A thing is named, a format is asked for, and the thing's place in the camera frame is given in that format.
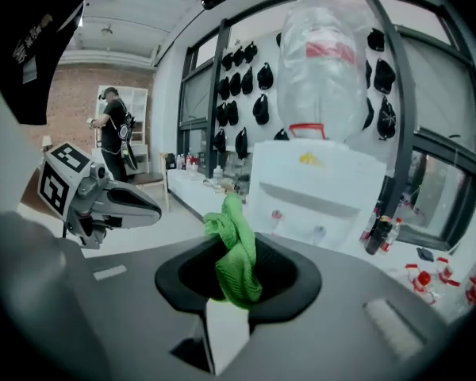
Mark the person's left forearm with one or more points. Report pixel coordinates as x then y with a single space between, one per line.
8 153

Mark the small black pouch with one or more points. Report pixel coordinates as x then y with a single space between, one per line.
425 254

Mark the row of small bottles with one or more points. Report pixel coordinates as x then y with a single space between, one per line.
186 161

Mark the person's black printed shirt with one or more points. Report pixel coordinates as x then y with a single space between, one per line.
28 46

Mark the wooden chair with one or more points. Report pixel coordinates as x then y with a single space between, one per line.
158 181

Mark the clear bottle red label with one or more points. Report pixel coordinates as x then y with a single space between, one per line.
392 232

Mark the white water dispenser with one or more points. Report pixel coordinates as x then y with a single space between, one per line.
321 181

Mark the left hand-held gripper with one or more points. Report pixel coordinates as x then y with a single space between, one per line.
75 191

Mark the pile of red-capped bottles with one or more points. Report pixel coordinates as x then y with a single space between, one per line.
440 278

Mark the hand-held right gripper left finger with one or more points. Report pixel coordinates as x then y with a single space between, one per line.
127 312

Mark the group of black caps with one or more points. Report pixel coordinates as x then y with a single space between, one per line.
263 109

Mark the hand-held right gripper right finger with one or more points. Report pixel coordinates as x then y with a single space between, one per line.
341 312

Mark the green cloth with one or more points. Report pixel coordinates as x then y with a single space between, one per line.
238 260

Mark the clear plastic bottle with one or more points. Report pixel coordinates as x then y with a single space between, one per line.
218 174

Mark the black window frame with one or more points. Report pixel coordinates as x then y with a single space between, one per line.
214 81
408 93

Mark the dark cola bottle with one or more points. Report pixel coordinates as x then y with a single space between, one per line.
377 234

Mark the clear plastic-wrapped water jug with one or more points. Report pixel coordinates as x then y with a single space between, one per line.
321 89

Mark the white counter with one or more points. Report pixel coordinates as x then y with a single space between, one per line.
198 197

